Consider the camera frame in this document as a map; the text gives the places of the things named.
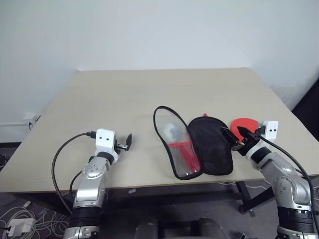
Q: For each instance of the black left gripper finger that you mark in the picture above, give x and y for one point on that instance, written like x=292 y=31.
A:
x=127 y=148
x=129 y=139

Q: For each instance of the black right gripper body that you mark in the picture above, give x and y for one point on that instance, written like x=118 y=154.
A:
x=250 y=140

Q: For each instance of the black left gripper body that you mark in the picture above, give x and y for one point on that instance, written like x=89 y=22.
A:
x=121 y=147

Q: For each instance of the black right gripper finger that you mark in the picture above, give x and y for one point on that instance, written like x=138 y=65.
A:
x=230 y=136
x=244 y=132

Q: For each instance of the red round object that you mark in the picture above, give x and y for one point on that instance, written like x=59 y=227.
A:
x=243 y=123

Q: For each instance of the red black paddle case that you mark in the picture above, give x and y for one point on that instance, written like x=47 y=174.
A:
x=211 y=147

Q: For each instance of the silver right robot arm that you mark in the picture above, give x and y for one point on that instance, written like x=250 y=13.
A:
x=281 y=171

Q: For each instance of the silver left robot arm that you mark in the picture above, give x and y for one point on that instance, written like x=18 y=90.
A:
x=91 y=184

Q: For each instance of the small white label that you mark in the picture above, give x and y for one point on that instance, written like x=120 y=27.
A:
x=132 y=191

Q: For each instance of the dark rounded shape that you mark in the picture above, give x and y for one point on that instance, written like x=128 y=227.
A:
x=147 y=229
x=210 y=229

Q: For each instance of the white power adapter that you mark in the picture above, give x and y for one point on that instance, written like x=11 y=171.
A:
x=21 y=226

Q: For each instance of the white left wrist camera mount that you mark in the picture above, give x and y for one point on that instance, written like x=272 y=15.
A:
x=106 y=142

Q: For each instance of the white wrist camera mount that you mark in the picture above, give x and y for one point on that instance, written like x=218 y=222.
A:
x=271 y=129
x=106 y=142

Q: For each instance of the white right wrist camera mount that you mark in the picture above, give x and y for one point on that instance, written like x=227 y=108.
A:
x=271 y=129

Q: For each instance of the black table leg frame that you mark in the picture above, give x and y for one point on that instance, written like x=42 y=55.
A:
x=245 y=196

